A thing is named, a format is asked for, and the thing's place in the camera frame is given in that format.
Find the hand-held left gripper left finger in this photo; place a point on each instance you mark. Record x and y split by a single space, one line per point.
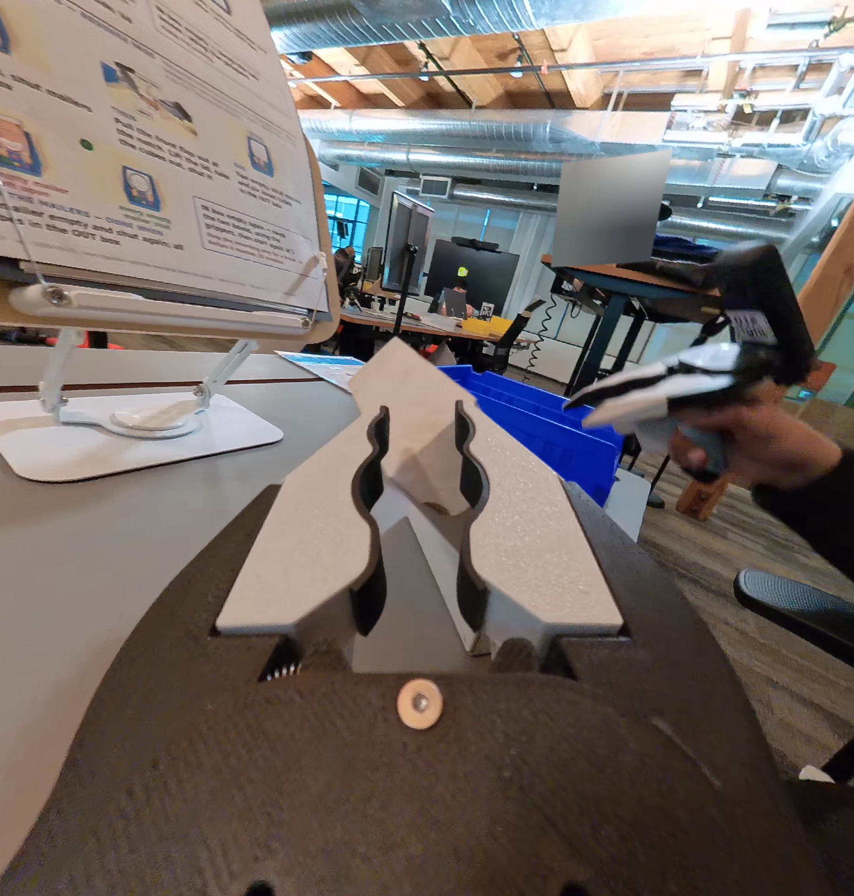
301 553

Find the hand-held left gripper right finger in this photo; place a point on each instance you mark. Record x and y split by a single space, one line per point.
546 553

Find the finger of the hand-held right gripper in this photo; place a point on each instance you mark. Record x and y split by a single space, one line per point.
650 409
678 365

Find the blue plastic bin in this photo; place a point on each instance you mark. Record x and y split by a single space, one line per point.
539 420

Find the white cardboard mailer box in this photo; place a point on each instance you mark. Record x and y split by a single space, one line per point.
413 406

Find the person's right forearm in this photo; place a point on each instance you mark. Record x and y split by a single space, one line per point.
832 518

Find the dark standing desk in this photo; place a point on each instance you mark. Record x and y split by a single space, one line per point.
608 280

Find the person's right hand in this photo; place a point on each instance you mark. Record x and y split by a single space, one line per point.
783 448

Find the brown wooden table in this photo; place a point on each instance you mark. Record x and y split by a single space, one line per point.
413 318
703 497

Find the small yellow storage bin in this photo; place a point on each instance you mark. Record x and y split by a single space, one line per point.
486 327

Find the white and blue leaflet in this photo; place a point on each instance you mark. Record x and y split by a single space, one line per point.
322 367

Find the black monitor on pole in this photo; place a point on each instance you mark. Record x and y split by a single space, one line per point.
406 241

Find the printed instruction sheet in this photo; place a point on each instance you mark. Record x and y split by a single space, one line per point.
154 105

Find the large black wall screen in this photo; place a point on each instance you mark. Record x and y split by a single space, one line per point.
472 273

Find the silver air duct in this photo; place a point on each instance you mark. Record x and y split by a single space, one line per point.
469 133

